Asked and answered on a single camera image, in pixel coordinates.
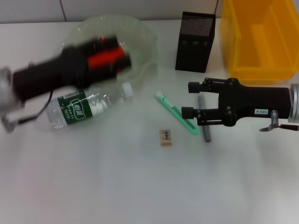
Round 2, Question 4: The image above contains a grey marker pen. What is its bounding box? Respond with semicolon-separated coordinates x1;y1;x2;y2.
196;94;212;143

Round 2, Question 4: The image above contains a beige eraser with barcode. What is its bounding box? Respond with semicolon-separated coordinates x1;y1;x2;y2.
159;128;174;147

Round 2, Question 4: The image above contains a mint green utility knife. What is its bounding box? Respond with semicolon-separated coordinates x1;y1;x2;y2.
154;91;200;135

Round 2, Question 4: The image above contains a pale green glass fruit plate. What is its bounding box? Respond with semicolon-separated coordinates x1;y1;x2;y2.
63;14;159;91

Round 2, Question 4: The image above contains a red-orange fruit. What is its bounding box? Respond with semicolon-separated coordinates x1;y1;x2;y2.
87;45;124;70

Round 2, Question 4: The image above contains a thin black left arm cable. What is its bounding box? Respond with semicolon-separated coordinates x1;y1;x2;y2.
0;90;53;134

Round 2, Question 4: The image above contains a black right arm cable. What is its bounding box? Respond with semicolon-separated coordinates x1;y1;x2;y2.
259;111;299;133

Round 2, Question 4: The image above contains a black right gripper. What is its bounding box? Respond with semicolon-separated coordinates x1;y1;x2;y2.
181;78;292;128

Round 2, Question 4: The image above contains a black mesh pen holder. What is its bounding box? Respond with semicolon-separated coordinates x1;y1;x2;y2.
175;11;217;74

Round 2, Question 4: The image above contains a yellow plastic bin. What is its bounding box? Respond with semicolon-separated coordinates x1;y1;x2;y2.
221;0;299;85

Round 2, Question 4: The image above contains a clear bottle with green label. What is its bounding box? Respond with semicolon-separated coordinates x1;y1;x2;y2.
46;82;134;131

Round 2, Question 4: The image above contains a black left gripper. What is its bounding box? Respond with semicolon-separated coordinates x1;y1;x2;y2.
13;35;132;101

